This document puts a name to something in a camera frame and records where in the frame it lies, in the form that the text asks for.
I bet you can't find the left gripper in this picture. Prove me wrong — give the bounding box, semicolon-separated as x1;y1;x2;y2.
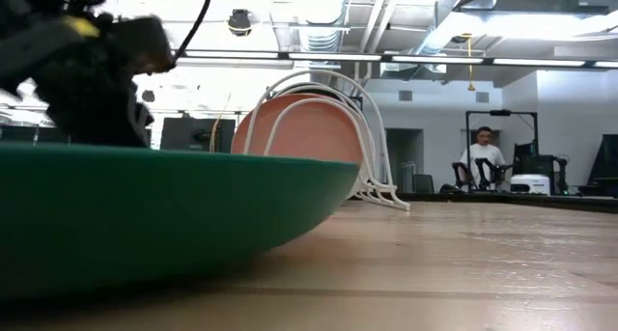
0;14;155;149

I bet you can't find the deep green bowl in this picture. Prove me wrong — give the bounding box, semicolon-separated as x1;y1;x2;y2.
0;142;361;299

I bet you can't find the orange plate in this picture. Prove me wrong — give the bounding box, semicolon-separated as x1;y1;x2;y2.
230;93;365;168

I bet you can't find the black monitor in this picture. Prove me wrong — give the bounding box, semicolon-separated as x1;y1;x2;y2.
160;117;237;153
512;142;556;176

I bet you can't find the black ceiling device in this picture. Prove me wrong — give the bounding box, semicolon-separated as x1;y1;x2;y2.
227;8;253;37

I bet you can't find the black chair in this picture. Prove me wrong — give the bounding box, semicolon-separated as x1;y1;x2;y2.
412;173;435;193

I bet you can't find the person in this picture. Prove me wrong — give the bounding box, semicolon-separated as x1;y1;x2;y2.
457;125;507;192

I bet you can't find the white printer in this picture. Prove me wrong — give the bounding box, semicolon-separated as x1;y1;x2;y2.
510;174;551;196

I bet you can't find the black slanted panel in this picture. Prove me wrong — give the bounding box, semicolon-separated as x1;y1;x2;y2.
586;133;618;198

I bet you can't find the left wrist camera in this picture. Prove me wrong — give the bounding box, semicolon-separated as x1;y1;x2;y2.
111;14;178;76

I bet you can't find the yellow hanging cable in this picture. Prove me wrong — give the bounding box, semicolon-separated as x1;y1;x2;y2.
209;92;233;153

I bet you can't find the yellow cable tag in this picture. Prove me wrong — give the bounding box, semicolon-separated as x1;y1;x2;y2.
61;14;101;39

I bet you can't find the left camera black cable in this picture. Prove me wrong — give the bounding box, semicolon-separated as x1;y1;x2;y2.
172;0;216;62

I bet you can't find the corrugated silver air duct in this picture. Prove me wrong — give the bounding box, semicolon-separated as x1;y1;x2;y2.
295;0;352;52

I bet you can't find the white wire dish rack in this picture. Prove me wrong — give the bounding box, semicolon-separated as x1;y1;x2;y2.
240;69;412;212

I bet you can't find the smooth silver air duct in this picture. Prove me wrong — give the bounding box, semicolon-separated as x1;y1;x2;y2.
414;0;507;56

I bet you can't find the yellow hanging cord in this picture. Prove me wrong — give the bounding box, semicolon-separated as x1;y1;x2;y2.
463;31;478;92

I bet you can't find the black metal stand frame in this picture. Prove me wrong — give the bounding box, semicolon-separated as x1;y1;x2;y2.
464;109;541;193

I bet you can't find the black aluminium table frame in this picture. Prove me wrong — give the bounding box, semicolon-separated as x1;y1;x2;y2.
354;189;618;214

